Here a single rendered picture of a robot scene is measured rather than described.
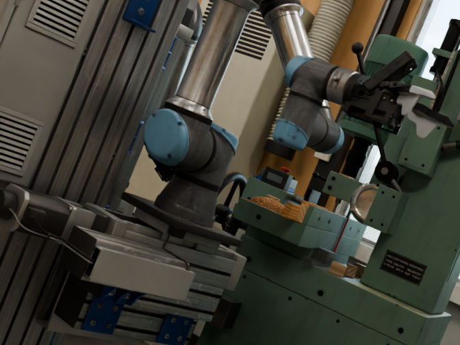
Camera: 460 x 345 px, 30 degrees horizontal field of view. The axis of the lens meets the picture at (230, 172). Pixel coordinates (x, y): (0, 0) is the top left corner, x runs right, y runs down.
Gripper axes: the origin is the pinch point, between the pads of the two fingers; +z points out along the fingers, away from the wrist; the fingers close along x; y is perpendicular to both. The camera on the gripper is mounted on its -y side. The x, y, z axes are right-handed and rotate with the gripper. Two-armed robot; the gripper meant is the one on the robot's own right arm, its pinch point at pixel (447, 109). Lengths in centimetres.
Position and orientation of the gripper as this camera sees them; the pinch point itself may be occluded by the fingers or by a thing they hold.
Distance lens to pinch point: 170.7
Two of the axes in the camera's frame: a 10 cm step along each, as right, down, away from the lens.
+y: -4.5, 8.9, -0.9
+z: 7.8, 3.3, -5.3
